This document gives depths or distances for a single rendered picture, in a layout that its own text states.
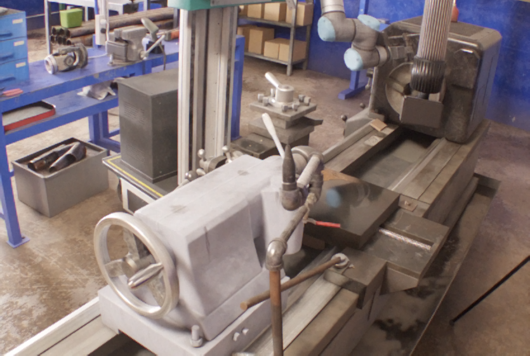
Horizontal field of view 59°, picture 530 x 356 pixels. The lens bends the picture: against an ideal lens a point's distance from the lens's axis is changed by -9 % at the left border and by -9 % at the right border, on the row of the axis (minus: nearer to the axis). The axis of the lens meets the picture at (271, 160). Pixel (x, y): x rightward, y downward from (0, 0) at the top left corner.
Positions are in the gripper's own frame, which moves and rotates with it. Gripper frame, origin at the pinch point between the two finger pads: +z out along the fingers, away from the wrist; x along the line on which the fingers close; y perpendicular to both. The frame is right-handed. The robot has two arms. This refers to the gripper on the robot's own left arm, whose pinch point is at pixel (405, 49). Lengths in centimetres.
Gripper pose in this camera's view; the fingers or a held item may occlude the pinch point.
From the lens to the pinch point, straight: 227.4
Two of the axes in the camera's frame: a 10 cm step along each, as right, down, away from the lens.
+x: 5.7, 0.9, -8.2
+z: 8.1, -2.6, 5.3
